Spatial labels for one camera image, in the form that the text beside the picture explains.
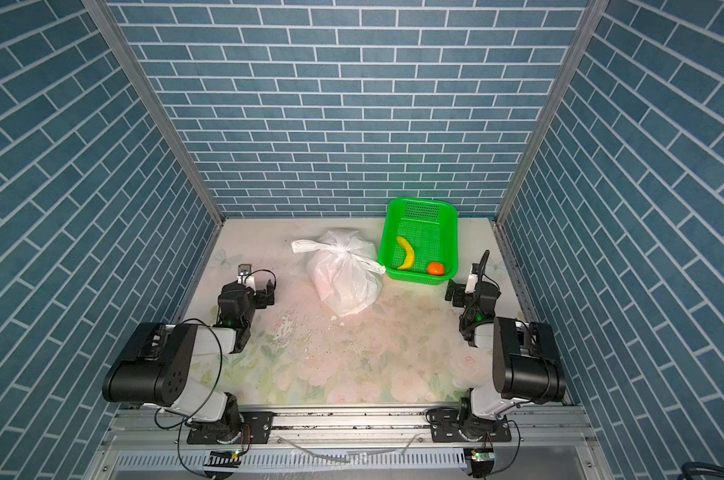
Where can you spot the white plastic bag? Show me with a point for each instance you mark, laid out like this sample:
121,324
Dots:
344,269

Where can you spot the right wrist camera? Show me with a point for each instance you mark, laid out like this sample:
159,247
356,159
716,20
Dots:
473,278

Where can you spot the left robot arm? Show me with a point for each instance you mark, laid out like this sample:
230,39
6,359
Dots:
153,366

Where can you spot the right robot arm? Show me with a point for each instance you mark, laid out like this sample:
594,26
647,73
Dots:
526,365

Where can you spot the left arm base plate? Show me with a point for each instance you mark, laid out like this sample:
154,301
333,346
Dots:
245,428

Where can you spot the orange tangerine in basket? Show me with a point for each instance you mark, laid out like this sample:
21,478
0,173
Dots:
436,269

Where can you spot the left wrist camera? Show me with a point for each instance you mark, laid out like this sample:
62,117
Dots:
246,276

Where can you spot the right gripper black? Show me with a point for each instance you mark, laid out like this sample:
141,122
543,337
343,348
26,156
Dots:
467,293

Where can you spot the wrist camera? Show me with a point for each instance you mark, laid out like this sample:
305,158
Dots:
246,276
473,278

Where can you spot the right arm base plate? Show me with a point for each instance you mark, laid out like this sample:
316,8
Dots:
468,426

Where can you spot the green plastic basket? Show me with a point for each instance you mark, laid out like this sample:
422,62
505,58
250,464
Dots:
431,227

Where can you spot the yellow banana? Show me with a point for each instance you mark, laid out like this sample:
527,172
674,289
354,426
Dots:
410,256

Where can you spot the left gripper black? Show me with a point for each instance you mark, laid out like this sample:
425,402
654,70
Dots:
263,294

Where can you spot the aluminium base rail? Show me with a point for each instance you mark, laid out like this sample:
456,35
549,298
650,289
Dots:
360,441

